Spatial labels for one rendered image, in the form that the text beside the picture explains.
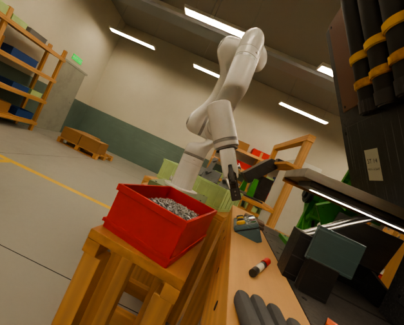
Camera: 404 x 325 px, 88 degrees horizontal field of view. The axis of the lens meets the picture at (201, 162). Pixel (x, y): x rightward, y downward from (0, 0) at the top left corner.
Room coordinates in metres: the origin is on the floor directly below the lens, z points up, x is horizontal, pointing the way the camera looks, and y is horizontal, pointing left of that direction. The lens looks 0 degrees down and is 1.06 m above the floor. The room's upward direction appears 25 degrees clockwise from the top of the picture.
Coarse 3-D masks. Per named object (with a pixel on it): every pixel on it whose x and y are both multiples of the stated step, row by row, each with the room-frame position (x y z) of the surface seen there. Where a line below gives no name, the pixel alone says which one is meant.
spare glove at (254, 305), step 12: (240, 300) 0.26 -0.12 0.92; (252, 300) 0.28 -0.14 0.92; (240, 312) 0.25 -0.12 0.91; (252, 312) 0.24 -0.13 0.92; (264, 312) 0.25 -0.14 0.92; (276, 312) 0.27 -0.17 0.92; (240, 324) 0.24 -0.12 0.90; (252, 324) 0.23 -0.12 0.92; (264, 324) 0.24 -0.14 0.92; (276, 324) 0.25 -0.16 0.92; (288, 324) 0.26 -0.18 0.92; (300, 324) 0.27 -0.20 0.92
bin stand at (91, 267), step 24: (96, 240) 0.51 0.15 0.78; (120, 240) 0.52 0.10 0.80; (96, 264) 0.51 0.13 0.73; (120, 264) 0.79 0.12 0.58; (144, 264) 0.48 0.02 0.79; (192, 264) 0.56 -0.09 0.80; (72, 288) 0.51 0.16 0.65; (120, 288) 0.78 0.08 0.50; (168, 288) 0.47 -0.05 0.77; (72, 312) 0.51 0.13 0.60; (168, 312) 0.48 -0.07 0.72
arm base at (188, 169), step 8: (184, 160) 1.10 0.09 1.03; (192, 160) 1.09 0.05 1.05; (200, 160) 1.10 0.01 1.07; (184, 168) 1.09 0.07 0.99; (192, 168) 1.09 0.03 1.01; (176, 176) 1.10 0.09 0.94; (184, 176) 1.08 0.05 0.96; (192, 176) 1.10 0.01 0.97; (168, 184) 1.07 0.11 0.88; (176, 184) 1.09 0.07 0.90; (184, 184) 1.08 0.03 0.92; (192, 184) 1.11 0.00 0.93; (184, 192) 1.05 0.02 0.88; (192, 192) 1.10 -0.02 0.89
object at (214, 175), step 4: (212, 160) 1.89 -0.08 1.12; (216, 160) 1.88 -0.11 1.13; (212, 164) 1.87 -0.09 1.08; (208, 168) 1.86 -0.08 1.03; (212, 168) 1.85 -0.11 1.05; (204, 172) 1.84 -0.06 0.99; (212, 172) 1.83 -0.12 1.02; (216, 172) 1.82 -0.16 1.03; (204, 176) 1.83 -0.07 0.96; (208, 176) 1.82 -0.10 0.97; (212, 176) 1.81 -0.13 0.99; (216, 176) 1.80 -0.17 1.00; (220, 176) 1.81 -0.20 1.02; (216, 180) 1.79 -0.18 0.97
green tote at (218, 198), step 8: (168, 160) 1.78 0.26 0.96; (160, 168) 1.74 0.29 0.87; (168, 168) 1.70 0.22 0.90; (176, 168) 1.67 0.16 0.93; (160, 176) 1.72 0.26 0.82; (168, 176) 1.69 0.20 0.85; (200, 184) 1.54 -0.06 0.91; (208, 184) 1.51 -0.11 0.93; (216, 184) 1.48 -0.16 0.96; (200, 192) 1.53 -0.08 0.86; (208, 192) 1.50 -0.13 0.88; (216, 192) 1.47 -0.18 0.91; (224, 192) 1.45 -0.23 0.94; (208, 200) 1.49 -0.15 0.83; (216, 200) 1.46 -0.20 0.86; (224, 200) 1.48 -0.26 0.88; (216, 208) 1.44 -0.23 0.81; (224, 208) 1.55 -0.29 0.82
